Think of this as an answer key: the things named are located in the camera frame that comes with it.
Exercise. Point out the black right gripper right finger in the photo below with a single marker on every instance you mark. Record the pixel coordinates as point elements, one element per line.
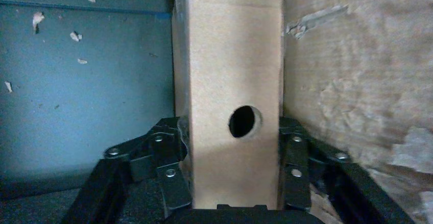
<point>297,168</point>

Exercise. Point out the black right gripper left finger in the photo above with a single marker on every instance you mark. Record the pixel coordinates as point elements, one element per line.
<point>142,155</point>

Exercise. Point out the small cardboard box with hole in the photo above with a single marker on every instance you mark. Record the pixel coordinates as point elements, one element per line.
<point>233,63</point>

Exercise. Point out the large open brown carton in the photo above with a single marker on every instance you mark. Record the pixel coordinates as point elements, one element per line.
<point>355,63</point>

